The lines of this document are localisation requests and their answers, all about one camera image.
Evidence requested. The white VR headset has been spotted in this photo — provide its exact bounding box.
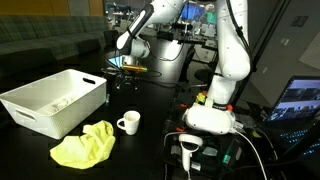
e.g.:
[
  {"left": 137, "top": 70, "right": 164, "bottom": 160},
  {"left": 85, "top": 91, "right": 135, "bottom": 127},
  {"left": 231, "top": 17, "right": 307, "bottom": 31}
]
[{"left": 181, "top": 102, "right": 239, "bottom": 136}]

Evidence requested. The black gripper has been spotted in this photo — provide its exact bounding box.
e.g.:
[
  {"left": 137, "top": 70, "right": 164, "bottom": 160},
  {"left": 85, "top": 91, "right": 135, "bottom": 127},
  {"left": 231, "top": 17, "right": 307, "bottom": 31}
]
[{"left": 114, "top": 69, "right": 141, "bottom": 91}]

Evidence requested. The black office chair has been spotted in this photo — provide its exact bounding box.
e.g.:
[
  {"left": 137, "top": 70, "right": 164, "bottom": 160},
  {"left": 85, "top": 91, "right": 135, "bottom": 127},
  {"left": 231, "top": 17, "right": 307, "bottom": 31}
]
[{"left": 156, "top": 30, "right": 175, "bottom": 42}]

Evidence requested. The white towel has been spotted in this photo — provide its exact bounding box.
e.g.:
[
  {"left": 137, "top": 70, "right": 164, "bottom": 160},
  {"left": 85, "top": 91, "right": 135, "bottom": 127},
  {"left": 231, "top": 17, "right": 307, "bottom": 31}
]
[{"left": 45, "top": 95, "right": 77, "bottom": 113}]

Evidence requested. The phone with lit screen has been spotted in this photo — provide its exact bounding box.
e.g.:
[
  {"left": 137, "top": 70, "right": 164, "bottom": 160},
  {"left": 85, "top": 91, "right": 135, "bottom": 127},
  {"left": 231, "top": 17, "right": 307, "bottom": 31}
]
[{"left": 106, "top": 55, "right": 126, "bottom": 68}]

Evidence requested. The wrist mounted camera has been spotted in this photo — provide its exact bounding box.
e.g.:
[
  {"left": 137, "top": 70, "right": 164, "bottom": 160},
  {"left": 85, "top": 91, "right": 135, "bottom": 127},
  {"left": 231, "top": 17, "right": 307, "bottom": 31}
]
[{"left": 121, "top": 64, "right": 148, "bottom": 73}]

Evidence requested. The white headset cable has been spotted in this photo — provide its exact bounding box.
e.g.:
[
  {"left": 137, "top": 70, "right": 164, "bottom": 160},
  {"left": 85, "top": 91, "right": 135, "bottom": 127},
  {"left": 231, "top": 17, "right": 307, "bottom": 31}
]
[{"left": 232, "top": 129, "right": 270, "bottom": 180}]

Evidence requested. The grey plaid sofa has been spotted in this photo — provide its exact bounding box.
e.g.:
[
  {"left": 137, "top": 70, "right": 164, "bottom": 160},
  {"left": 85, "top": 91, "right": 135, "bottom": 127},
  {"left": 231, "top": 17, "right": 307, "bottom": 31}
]
[{"left": 0, "top": 15, "right": 109, "bottom": 72}]

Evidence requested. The white plastic basket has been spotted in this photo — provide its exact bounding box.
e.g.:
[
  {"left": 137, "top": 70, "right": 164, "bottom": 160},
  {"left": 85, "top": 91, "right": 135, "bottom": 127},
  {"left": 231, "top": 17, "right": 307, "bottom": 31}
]
[{"left": 0, "top": 68, "right": 108, "bottom": 140}]

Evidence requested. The open black laptop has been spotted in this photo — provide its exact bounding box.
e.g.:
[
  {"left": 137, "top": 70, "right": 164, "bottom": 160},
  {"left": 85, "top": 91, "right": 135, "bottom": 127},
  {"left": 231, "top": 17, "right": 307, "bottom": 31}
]
[{"left": 264, "top": 75, "right": 320, "bottom": 168}]

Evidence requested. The green background monitor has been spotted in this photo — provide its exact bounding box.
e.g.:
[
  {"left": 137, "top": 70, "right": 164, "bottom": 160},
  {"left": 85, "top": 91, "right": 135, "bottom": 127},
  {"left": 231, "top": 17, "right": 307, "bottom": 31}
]
[{"left": 204, "top": 11, "right": 219, "bottom": 26}]

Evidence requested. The small yellow green object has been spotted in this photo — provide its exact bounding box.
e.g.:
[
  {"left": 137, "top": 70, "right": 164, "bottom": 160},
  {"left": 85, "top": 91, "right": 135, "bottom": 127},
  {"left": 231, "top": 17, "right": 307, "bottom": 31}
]
[{"left": 195, "top": 92, "right": 207, "bottom": 105}]

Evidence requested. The yellow towel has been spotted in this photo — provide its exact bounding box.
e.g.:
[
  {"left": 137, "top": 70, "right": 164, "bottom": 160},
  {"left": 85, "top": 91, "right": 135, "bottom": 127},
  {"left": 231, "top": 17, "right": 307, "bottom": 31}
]
[{"left": 49, "top": 119, "right": 117, "bottom": 170}]

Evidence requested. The white VR controller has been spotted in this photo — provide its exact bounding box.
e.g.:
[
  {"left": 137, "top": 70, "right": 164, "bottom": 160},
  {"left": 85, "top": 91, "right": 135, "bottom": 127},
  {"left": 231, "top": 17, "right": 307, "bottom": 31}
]
[{"left": 177, "top": 133, "right": 204, "bottom": 173}]

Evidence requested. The blue background monitor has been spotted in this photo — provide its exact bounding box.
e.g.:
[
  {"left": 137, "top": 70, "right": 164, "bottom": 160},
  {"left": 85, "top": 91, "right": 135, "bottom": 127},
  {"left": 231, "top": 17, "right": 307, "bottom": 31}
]
[{"left": 180, "top": 2, "right": 205, "bottom": 21}]

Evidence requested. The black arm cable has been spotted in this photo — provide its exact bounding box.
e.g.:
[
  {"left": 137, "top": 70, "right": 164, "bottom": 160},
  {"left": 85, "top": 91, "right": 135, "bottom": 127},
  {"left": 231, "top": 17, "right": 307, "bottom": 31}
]
[{"left": 225, "top": 0, "right": 253, "bottom": 65}]

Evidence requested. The white ceramic mug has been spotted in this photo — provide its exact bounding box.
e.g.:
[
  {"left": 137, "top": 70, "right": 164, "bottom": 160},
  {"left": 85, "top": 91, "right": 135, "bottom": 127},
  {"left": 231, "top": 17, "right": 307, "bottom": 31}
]
[{"left": 116, "top": 110, "right": 142, "bottom": 136}]

